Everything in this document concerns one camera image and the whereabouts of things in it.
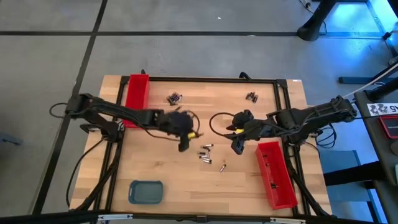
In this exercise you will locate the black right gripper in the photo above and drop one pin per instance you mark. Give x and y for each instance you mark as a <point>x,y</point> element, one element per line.
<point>253,129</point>

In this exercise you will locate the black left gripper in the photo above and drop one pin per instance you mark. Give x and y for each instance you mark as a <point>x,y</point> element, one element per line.
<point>174,123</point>

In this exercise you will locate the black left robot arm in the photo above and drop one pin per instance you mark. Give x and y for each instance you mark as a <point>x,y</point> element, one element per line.
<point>109,107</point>

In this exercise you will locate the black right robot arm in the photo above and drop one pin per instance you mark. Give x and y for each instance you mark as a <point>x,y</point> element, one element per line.
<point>326,110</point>

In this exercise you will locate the teal plastic bin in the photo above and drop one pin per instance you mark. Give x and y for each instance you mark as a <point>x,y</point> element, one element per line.
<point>146,191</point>

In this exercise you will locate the red plastic bin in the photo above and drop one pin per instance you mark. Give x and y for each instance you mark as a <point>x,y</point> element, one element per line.
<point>281,199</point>
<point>136,90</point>

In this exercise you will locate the silver aluminium extrusion bar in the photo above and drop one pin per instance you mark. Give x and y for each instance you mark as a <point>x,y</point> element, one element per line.
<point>115,216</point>
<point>287,220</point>

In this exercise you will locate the black desk foot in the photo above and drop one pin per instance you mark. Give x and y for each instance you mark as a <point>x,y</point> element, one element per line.
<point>351,175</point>
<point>354,80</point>

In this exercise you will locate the dark grey desk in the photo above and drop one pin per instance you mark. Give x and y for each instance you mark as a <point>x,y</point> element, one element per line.
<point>370,146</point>

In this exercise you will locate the white fiducial marker sheet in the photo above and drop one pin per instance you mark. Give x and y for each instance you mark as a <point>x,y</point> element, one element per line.
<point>382,109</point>

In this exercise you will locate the black desk leg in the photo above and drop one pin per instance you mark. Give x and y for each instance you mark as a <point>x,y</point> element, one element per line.
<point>382,90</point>

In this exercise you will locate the red-edged black device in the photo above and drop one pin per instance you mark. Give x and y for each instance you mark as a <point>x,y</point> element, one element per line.
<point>390,127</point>

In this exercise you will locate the black base beam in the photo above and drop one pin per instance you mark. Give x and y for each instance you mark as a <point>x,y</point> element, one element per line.
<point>46,217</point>

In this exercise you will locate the grey floor object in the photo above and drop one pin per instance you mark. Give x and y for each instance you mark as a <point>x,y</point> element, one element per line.
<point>9,138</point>

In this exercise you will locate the black aluminium table frame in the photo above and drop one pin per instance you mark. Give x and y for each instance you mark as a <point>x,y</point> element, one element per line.
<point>202,80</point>

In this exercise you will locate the black pedestal stand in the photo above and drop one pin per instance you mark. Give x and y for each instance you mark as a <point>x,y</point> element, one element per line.
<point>314,28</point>

